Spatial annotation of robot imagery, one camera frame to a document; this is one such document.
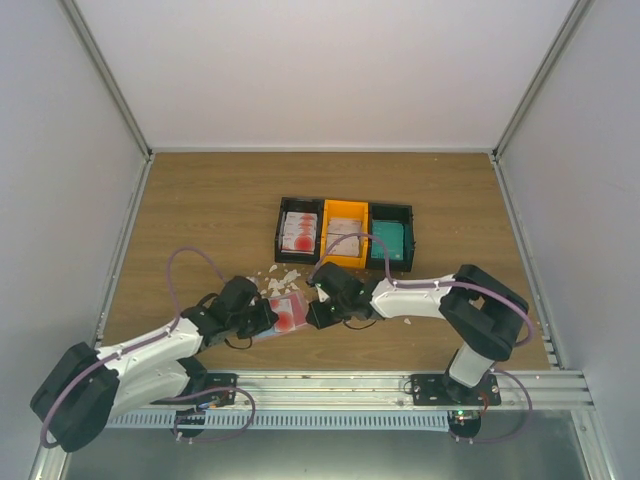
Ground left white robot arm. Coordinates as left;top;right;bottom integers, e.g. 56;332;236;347
30;276;278;453

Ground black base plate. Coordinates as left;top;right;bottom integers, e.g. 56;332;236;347
404;372;502;441
152;372;247;444

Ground pink card holder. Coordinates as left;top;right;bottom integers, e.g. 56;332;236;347
252;291;310;342

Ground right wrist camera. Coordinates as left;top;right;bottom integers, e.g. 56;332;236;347
314;284;330;303

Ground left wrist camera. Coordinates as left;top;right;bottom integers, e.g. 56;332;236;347
246;276;260;290

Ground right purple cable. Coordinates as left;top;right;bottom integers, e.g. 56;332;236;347
312;232;537;444

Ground black card bin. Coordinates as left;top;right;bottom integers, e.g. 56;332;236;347
367;203;415;272
274;197;325;265

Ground grey slotted cable duct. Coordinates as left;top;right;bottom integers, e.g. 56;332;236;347
107;409;449;433

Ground orange middle card bin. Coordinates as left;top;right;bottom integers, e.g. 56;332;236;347
320;199;370;269

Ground red white credit card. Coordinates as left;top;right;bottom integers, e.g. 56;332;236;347
270;298;295;334

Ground red white cards stack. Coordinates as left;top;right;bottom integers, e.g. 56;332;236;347
281;211;318;255

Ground aluminium front rail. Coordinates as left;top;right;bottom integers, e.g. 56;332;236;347
55;367;596;409

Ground teal cards stack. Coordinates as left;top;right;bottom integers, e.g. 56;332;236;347
371;220;404;261

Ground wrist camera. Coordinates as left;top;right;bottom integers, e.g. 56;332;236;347
246;276;260;290
314;284;330;303

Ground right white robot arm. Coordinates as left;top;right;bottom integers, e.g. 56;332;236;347
306;262;533;405

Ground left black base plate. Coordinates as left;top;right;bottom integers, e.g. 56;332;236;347
152;372;247;444

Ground black right card bin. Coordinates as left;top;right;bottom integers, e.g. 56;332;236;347
367;203;415;272

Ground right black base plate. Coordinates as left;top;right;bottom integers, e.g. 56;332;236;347
404;372;502;441

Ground black left card bin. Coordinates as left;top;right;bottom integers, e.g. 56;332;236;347
274;197;325;265

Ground white cards in orange bin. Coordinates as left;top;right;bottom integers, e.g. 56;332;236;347
326;217;362;258

